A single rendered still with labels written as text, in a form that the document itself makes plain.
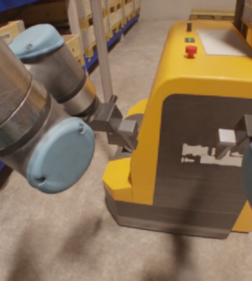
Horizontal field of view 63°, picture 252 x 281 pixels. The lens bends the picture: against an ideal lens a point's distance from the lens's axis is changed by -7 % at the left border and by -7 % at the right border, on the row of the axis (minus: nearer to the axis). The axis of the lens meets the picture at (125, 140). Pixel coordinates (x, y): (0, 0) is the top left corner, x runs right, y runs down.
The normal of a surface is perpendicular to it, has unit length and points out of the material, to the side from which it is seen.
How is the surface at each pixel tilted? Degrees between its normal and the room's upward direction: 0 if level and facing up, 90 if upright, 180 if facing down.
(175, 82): 90
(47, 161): 95
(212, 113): 90
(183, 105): 90
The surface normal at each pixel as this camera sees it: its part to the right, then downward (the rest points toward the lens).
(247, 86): -0.22, 0.64
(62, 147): 0.79, 0.40
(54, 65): 0.69, 0.36
